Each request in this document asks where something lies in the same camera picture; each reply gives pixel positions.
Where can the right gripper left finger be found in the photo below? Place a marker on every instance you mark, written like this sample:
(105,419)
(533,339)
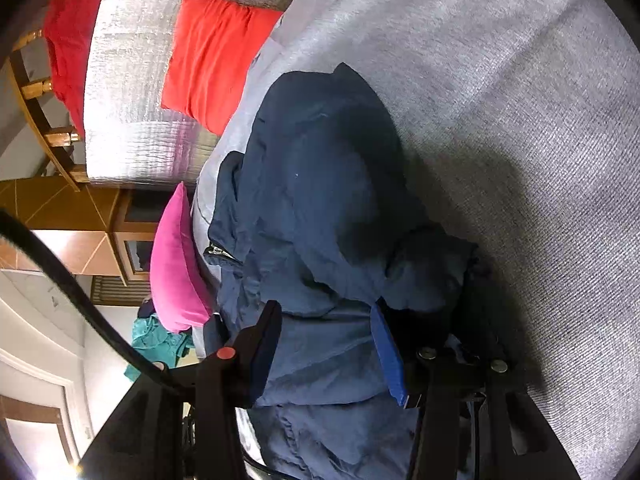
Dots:
(233,377)

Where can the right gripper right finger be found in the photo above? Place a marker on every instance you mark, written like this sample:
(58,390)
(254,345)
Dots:
(434,363)

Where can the navy blue padded jacket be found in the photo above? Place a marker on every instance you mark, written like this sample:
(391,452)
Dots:
(316,215)

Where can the teal garment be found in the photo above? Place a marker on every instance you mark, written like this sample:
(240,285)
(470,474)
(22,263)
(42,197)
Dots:
(158,345)

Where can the pink pillow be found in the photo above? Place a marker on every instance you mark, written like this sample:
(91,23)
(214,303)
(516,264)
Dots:
(180,296)

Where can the wooden cabinet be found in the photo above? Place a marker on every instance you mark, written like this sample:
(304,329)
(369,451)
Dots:
(92,229)

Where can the silver quilted mattress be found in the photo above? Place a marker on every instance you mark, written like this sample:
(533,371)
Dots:
(130,138)

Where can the grey bed blanket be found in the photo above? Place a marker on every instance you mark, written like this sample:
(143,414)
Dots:
(520,120)

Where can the orange-red pillow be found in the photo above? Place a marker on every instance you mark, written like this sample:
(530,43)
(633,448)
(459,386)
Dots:
(213,46)

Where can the red cloth on headboard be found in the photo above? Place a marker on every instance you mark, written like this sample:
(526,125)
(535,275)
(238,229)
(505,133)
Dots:
(68,28)

